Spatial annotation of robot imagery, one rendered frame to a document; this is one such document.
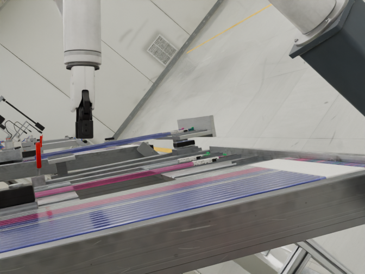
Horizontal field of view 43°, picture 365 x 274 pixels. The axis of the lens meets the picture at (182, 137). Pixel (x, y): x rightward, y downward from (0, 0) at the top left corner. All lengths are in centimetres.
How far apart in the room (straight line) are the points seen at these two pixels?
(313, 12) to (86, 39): 60
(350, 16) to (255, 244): 88
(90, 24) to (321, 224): 70
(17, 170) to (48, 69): 677
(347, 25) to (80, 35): 68
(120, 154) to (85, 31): 97
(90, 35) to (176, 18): 815
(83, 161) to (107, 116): 673
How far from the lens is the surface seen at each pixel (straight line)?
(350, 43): 129
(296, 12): 130
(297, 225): 56
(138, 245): 50
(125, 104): 871
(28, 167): 193
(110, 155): 195
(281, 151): 88
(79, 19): 107
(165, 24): 911
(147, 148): 193
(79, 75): 104
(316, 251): 146
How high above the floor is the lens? 109
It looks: 13 degrees down
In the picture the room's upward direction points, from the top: 51 degrees counter-clockwise
